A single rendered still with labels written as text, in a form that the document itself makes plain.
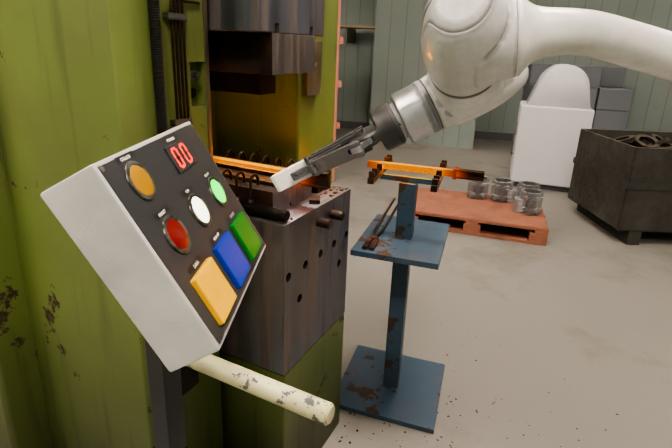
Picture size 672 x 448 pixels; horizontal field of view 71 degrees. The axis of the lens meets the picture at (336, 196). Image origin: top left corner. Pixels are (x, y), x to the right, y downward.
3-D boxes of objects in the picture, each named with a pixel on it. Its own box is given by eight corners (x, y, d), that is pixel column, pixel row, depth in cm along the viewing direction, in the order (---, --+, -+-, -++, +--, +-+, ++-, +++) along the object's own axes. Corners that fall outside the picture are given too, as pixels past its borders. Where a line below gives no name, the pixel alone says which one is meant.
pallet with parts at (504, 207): (537, 213, 416) (543, 179, 407) (551, 247, 345) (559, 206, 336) (411, 199, 442) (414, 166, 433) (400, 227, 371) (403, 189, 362)
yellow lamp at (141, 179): (164, 193, 64) (162, 162, 62) (136, 203, 60) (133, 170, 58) (148, 190, 65) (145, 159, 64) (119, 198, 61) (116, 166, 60)
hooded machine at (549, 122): (571, 180, 530) (593, 64, 492) (582, 195, 477) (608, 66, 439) (503, 174, 548) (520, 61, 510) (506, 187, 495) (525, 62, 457)
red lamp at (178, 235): (198, 245, 66) (197, 216, 65) (173, 257, 62) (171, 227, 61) (181, 240, 67) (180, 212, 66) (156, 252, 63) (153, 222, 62)
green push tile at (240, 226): (262, 243, 90) (242, 210, 88) (254, 260, 83) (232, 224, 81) (254, 247, 90) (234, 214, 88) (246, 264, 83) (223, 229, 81)
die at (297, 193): (311, 197, 139) (312, 169, 136) (272, 216, 122) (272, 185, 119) (201, 175, 157) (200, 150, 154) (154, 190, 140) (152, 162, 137)
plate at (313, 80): (321, 94, 158) (322, 41, 153) (307, 96, 150) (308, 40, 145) (315, 93, 159) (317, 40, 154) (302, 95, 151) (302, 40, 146)
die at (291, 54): (314, 72, 128) (315, 35, 125) (272, 75, 111) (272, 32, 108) (196, 64, 146) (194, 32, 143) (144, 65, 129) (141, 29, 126)
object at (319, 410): (336, 417, 100) (337, 396, 98) (324, 434, 95) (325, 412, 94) (180, 352, 118) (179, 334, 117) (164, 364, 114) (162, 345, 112)
